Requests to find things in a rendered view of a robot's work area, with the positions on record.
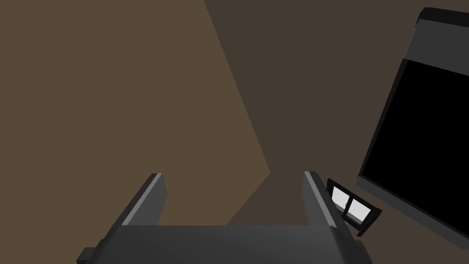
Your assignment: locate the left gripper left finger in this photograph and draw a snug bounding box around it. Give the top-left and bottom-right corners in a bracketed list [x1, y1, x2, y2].
[120, 172, 169, 226]

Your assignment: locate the large black grey cabinet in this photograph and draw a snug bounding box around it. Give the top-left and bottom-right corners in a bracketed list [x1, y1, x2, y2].
[355, 6, 469, 252]

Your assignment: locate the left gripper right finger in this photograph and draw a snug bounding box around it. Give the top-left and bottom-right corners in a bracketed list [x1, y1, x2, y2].
[301, 170, 343, 228]

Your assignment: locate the black framed window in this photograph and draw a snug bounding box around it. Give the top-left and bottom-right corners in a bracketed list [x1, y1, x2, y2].
[326, 178, 383, 237]

